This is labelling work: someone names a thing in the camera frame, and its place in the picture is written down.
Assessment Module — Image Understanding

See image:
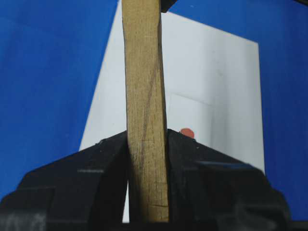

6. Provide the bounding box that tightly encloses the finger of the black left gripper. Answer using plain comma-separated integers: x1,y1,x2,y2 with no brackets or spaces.
161,0,177,13

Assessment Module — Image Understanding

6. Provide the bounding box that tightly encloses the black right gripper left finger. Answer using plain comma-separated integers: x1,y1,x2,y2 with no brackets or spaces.
0,132,128,231

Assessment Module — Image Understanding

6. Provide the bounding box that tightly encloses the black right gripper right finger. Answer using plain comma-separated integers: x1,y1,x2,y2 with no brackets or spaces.
167,130,291,231

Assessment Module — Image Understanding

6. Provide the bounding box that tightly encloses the wooden mallet hammer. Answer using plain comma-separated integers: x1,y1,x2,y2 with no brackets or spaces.
122,0,169,222

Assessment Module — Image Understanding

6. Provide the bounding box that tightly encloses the white rectangular board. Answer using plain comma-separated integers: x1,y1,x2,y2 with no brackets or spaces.
78,0,266,222

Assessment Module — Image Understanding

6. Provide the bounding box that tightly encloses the blue table cloth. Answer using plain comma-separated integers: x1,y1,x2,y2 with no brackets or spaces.
0,0,308,220

